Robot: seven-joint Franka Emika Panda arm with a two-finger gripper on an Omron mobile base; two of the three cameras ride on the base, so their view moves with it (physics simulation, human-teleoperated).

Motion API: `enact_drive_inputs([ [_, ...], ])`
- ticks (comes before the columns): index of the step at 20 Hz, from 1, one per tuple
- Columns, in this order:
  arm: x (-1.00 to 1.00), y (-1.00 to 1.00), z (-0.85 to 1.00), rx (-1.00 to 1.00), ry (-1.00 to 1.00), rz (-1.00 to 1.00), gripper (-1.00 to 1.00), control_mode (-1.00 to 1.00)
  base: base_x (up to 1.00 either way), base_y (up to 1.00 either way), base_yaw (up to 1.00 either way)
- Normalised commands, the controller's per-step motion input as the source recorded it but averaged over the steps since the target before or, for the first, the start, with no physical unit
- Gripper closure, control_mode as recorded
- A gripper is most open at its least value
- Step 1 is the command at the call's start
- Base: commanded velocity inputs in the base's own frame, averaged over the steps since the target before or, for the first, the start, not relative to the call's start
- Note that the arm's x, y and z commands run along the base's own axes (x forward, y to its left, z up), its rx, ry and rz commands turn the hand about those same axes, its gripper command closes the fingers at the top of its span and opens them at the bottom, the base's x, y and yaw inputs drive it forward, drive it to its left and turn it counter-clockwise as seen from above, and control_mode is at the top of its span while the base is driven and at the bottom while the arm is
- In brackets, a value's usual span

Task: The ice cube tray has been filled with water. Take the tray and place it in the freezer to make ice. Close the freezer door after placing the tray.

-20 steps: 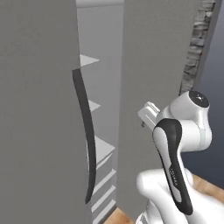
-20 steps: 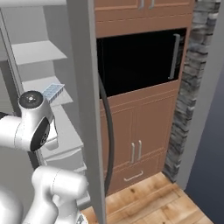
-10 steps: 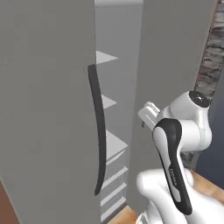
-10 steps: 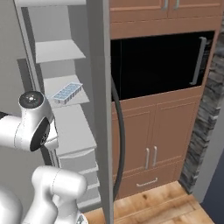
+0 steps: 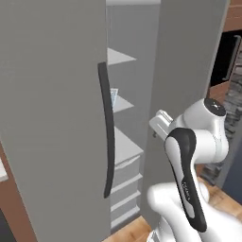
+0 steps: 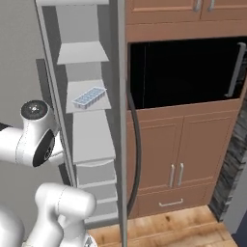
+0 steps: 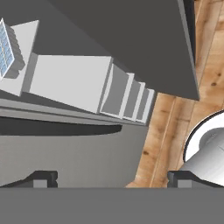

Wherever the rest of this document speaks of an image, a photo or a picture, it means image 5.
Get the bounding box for grey fridge interior with shelves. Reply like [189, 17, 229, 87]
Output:
[105, 0, 163, 234]

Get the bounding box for dark curved door handle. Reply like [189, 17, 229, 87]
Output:
[96, 61, 116, 199]

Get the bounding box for pale blue ice cube tray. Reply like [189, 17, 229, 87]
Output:
[110, 88, 119, 110]

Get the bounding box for brown wooden base cabinet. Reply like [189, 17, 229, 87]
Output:
[0, 140, 38, 242]

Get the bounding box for brown wooden cupboard run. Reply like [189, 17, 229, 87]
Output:
[222, 0, 242, 33]

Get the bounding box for dark blue cabinet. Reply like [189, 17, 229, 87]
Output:
[222, 147, 242, 206]

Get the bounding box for black oven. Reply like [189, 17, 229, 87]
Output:
[210, 29, 242, 88]

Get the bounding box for grey fridge door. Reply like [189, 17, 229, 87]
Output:
[139, 0, 232, 229]

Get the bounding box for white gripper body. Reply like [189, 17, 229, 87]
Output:
[148, 109, 174, 138]

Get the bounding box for grey freezer door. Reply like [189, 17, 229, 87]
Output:
[0, 0, 116, 242]

